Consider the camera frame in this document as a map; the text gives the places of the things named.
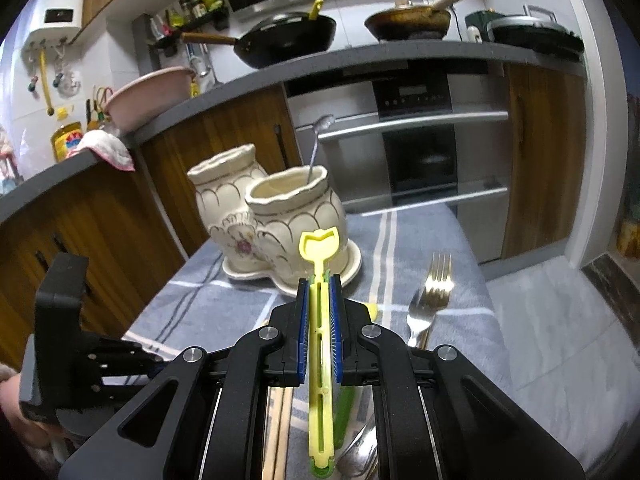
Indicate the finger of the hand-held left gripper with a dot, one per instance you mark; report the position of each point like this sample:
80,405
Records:
125,362

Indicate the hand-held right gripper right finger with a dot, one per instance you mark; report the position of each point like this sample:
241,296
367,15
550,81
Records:
335,332

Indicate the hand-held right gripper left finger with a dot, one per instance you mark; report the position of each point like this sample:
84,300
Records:
300,332

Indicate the yellow plastic utensil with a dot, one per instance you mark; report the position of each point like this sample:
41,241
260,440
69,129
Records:
320,260

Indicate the green plastic utensil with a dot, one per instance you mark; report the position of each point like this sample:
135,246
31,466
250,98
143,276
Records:
346,420

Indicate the gold metal fork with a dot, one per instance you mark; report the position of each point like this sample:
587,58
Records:
425,312

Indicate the wooden chopstick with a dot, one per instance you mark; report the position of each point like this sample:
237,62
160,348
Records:
285,430
270,440

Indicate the cream ceramic utensil holder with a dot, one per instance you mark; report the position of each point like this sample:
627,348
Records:
290,220

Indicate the person's left hand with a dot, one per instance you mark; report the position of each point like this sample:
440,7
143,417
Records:
20,410

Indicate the wooden base cabinet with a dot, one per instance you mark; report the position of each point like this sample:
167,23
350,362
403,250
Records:
545,160
100,220

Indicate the blue grey striped tablecloth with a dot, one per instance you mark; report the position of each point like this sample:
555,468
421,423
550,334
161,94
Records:
400,240

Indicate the pink white cloth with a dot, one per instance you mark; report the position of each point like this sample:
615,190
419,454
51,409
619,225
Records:
105,150

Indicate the yellow oil bottle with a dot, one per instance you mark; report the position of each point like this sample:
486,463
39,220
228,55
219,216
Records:
67,141

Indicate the stainless built-in oven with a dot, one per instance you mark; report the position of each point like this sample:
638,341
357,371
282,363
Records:
420,160

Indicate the pink plastic basin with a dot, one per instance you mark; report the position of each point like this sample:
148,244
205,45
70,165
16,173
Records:
145,97

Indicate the grey kitchen countertop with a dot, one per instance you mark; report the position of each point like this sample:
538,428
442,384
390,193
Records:
400,52

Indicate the yellow bag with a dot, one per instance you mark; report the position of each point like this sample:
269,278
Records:
631,240

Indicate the brown wok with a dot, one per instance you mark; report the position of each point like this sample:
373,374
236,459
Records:
405,22

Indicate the black spice rack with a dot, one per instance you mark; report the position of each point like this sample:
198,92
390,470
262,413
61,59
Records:
200,22

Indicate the yellow spatula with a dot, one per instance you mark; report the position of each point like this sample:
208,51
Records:
315,9

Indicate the dark green kettle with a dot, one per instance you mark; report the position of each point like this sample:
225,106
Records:
476,22

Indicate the black electric griddle pan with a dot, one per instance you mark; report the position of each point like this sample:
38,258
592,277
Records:
530,35

